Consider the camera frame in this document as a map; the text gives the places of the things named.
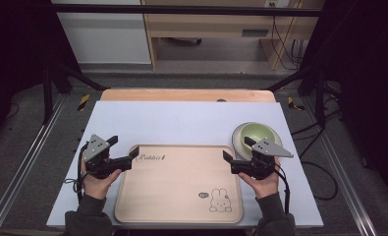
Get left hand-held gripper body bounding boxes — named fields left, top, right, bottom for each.
left=83, top=134, right=133, bottom=180

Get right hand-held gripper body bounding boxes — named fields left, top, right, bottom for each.
left=230, top=138, right=295, bottom=181

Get green bowl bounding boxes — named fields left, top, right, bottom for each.
left=231, top=122, right=283, bottom=162
left=240, top=122, right=277, bottom=155

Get beige tray with rabbit print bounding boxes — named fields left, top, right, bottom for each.
left=114, top=144, right=244, bottom=224

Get person's right hand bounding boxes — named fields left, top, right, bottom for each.
left=238, top=157, right=281, bottom=200

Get person's left hand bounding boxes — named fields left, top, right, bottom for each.
left=80, top=160, right=123, bottom=202

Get yellow black tape strip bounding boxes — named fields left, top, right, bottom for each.
left=77, top=93, right=91, bottom=112
left=286, top=96, right=306, bottom=111

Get pale blue table mat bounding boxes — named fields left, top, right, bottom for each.
left=45, top=100, right=324, bottom=229

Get wooden table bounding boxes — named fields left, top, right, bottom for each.
left=99, top=88, right=277, bottom=103

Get black metal stand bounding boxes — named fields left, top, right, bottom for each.
left=41, top=61, right=108, bottom=125
left=265, top=62, right=327, bottom=130

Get white cabinet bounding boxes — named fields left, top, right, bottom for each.
left=51, top=0, right=152, bottom=65

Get light wooden desk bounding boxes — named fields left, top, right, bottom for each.
left=139, top=0, right=325, bottom=72

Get black curtain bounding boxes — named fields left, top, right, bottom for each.
left=0, top=0, right=82, bottom=147
left=303, top=0, right=388, bottom=215

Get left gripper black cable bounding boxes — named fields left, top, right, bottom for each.
left=63, top=143, right=89, bottom=205

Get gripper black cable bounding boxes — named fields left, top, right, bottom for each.
left=273, top=162, right=292, bottom=214
left=63, top=143, right=89, bottom=205

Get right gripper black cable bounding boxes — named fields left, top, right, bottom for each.
left=273, top=162, right=292, bottom=214

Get aluminium floor rail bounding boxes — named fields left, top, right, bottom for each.
left=303, top=97, right=380, bottom=236
left=0, top=93, right=69, bottom=236

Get black floor cable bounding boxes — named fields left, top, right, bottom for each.
left=290, top=107, right=343, bottom=202

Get black cables at desk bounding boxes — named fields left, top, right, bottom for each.
left=271, top=15, right=306, bottom=72

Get black frame crossbar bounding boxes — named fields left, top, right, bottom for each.
left=49, top=3, right=324, bottom=18

